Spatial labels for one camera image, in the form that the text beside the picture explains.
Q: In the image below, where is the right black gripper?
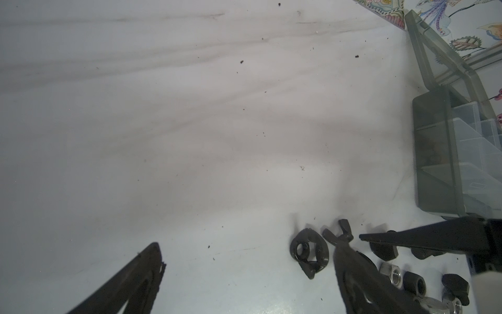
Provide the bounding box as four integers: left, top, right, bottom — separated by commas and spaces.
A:
359, 217, 501, 275

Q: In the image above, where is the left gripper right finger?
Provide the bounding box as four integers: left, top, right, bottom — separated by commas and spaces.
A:
322, 229, 427, 313

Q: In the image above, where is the black bolt right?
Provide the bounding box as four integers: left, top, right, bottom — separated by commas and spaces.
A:
410, 248, 445, 260

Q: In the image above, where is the black wing screw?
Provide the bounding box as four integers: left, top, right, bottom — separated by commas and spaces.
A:
441, 273, 470, 306

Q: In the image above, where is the grey plastic organizer box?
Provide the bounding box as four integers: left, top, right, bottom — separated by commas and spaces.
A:
405, 12, 501, 219

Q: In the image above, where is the black wing nut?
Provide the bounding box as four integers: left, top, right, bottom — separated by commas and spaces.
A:
322, 218, 354, 246
290, 228, 329, 280

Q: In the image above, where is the black bolt upper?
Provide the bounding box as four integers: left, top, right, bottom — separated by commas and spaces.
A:
369, 242, 399, 262

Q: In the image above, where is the black bolt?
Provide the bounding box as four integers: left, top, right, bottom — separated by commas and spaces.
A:
410, 248, 445, 260
369, 242, 399, 262

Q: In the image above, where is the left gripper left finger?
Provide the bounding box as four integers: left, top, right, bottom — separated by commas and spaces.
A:
70, 242, 166, 313

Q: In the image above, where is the black hex nut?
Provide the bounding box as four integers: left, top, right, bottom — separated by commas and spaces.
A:
403, 272, 427, 298

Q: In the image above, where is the silver bolt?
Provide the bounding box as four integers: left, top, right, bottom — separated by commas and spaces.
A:
414, 297, 463, 314

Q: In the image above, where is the silver nut upper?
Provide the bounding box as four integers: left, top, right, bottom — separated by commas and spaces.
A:
379, 262, 403, 289

